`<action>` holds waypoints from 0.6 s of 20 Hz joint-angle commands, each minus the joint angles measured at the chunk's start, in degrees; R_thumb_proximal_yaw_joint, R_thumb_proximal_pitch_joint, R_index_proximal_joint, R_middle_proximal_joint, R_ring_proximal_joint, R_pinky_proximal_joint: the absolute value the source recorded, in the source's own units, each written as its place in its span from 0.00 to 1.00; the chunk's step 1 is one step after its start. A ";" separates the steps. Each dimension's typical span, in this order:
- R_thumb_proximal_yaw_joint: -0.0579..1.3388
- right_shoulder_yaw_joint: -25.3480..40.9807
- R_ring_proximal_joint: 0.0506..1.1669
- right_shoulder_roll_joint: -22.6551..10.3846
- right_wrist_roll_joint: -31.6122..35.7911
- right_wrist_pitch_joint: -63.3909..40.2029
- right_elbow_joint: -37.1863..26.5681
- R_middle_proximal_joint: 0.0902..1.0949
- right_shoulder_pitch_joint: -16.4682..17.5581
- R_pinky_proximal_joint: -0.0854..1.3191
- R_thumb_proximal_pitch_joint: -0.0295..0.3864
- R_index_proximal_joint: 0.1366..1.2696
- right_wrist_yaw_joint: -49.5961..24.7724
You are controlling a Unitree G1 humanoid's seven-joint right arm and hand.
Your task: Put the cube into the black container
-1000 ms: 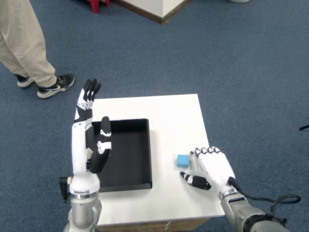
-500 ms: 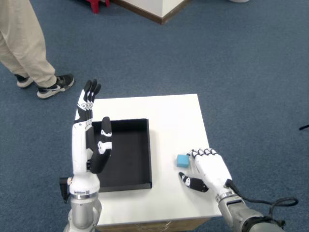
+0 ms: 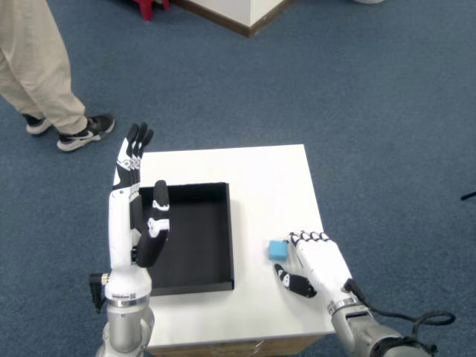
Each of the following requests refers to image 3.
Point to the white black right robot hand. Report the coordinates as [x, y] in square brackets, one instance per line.
[323, 264]

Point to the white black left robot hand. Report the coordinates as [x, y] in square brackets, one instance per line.
[119, 238]

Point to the blue foam cube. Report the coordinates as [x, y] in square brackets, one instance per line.
[278, 251]

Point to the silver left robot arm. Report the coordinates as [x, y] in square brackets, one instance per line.
[126, 331]

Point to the black shallow open box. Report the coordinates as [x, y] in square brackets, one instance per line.
[201, 241]

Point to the black white sneaker with swoosh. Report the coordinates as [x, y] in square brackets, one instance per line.
[83, 137]

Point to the wooden table base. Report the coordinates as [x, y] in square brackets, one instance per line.
[193, 349]

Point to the black object at floor edge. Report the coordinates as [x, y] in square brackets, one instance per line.
[469, 195]

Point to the beige trousers of person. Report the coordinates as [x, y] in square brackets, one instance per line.
[33, 59]

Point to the red plastic object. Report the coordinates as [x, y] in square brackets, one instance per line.
[148, 9]

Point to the white plinth with brown base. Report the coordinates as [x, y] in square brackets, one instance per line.
[253, 15]

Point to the white round object on floor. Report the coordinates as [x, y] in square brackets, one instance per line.
[368, 1]

